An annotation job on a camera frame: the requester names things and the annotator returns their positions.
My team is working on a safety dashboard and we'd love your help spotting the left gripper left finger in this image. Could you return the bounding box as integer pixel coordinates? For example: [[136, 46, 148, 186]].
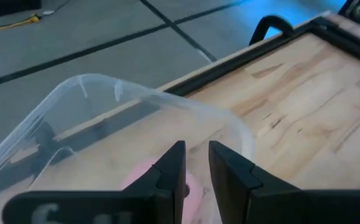
[[2, 140, 187, 224]]

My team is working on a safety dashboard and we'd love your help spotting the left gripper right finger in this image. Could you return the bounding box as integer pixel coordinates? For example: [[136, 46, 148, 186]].
[[209, 140, 360, 224]]

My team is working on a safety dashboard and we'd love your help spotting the pink foam die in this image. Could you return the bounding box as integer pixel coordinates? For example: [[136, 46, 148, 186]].
[[120, 157, 205, 224]]

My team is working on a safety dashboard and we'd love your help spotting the clear plastic container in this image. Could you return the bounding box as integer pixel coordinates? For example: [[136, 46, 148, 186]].
[[0, 73, 257, 224]]

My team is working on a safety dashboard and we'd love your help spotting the black floor box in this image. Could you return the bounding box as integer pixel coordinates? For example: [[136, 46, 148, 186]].
[[0, 0, 43, 19]]

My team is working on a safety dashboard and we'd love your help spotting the black clamp handle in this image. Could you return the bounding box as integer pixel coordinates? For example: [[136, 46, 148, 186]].
[[249, 14, 296, 47]]

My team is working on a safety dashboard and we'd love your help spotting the yellow cable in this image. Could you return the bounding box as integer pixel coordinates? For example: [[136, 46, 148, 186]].
[[0, 14, 41, 32]]

